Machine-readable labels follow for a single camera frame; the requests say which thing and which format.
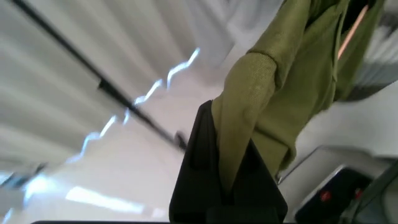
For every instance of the white curtain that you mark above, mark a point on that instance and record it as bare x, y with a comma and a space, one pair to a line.
109, 40

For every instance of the green garment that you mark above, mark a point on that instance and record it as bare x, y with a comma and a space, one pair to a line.
280, 87

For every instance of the black clothes rack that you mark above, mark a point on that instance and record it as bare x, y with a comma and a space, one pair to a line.
109, 87

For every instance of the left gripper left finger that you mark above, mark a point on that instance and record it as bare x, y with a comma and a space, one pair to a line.
196, 180

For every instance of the pink clothes hanger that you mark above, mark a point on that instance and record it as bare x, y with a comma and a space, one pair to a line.
351, 32

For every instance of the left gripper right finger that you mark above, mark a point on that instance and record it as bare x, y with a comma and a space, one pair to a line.
255, 193

